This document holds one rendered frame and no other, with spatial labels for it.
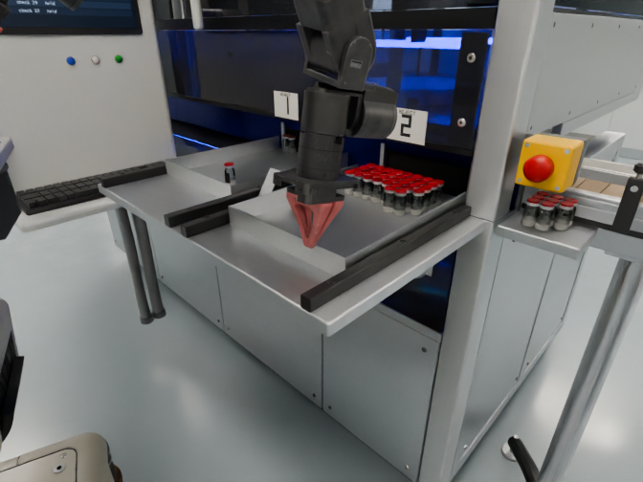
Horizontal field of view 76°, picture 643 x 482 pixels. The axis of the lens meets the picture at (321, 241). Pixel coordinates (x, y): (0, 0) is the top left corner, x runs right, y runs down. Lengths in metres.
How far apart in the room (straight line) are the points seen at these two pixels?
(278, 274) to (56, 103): 0.89
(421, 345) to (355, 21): 0.71
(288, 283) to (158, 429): 1.12
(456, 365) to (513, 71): 0.58
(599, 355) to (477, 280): 0.29
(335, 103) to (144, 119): 0.94
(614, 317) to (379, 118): 0.60
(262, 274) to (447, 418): 0.64
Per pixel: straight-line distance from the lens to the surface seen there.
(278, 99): 1.06
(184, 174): 0.96
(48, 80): 1.30
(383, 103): 0.57
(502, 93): 0.73
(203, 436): 1.54
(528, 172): 0.69
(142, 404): 1.70
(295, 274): 0.57
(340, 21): 0.49
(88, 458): 1.23
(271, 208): 0.77
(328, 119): 0.51
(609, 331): 0.96
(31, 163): 1.31
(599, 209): 0.84
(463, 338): 0.91
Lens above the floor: 1.18
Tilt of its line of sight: 27 degrees down
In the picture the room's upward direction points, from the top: straight up
